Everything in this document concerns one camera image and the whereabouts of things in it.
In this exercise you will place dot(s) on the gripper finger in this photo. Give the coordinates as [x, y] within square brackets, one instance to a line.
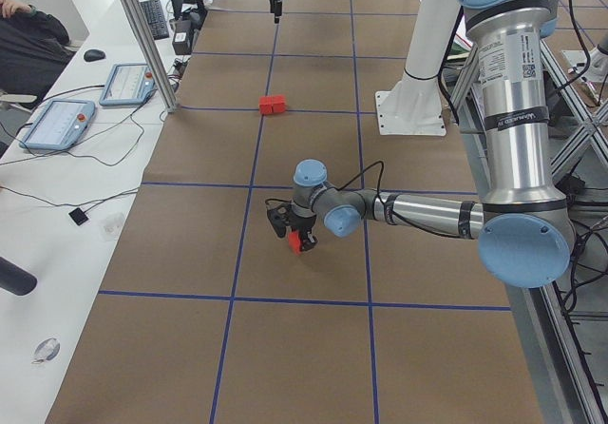
[276, 10]
[308, 241]

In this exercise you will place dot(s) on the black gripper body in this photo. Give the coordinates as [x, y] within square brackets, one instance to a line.
[300, 226]

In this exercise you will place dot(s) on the red block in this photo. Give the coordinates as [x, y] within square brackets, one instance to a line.
[265, 105]
[295, 242]
[277, 104]

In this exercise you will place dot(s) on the black power adapter box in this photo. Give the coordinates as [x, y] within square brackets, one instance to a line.
[182, 37]

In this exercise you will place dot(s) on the black keyboard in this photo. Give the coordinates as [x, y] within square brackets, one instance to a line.
[154, 15]

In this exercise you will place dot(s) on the far teach pendant tablet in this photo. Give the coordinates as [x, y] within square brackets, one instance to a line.
[127, 85]

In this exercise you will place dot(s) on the teach pendant tablet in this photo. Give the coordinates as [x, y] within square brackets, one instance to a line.
[59, 126]
[127, 85]

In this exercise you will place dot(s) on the black computer mouse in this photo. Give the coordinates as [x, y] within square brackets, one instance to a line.
[93, 55]

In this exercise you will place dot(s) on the small black square device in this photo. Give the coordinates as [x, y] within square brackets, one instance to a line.
[78, 216]

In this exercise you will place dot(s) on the seated person in black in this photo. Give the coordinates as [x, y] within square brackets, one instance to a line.
[34, 50]

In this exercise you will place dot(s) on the near teach pendant tablet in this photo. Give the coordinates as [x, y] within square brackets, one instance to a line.
[59, 126]

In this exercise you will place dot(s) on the clear tape roll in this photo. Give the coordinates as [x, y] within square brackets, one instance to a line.
[46, 351]

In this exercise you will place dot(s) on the black chair armrest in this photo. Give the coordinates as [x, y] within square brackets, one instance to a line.
[14, 279]

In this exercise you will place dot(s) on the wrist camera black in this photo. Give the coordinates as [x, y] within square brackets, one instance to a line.
[277, 212]

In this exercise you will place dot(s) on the aluminium frame post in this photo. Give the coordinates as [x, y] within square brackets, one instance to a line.
[137, 21]

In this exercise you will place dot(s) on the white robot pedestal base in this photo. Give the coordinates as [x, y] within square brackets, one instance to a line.
[414, 105]

